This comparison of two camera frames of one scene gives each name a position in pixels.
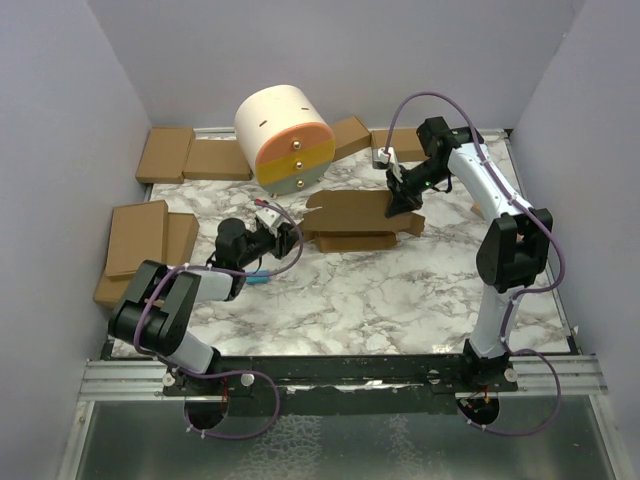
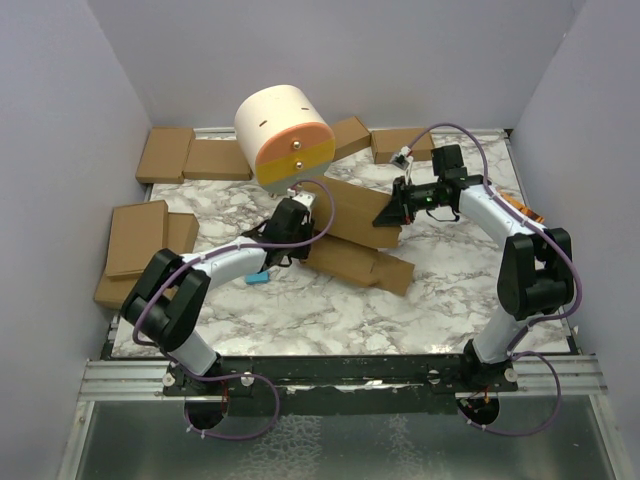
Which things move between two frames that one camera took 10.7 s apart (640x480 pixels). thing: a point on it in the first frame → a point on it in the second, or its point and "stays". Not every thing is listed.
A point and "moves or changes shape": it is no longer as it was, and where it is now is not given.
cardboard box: x=165 y=156 stays
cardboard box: x=216 y=160 stays
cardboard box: x=355 y=219 moves or changes shape
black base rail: x=366 y=384 stays
